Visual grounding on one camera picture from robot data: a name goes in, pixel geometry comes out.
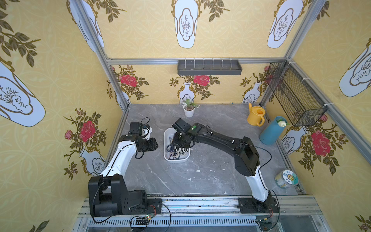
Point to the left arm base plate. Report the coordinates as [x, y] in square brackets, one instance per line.
[152, 205]

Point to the pink handled scissors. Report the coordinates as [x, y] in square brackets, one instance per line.
[171, 155]

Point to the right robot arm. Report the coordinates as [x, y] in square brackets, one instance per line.
[246, 158]

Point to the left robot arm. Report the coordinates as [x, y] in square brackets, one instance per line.
[108, 193]

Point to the small potted plant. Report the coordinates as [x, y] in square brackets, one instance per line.
[189, 107]

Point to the white plastic storage box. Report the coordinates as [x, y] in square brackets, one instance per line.
[167, 139]

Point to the aluminium front rail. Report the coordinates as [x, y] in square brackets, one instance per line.
[297, 213]

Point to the tape roll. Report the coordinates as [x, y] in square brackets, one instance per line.
[286, 179]

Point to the dark blue scissors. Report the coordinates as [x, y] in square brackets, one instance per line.
[170, 148]

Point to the black wire mesh basket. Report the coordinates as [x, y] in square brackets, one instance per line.
[299, 101]

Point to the grey wall shelf rack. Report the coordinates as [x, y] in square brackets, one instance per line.
[209, 67]

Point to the teal bottle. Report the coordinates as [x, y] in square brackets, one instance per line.
[272, 132]

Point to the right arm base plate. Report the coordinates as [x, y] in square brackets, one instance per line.
[252, 206]

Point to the white kitchen shears front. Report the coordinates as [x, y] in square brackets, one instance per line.
[180, 151]

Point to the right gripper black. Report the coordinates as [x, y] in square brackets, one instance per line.
[178, 139]

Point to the yellow watering can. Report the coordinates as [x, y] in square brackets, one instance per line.
[256, 115]

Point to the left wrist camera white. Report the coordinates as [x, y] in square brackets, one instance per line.
[147, 130]

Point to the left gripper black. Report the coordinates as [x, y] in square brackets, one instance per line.
[149, 144]

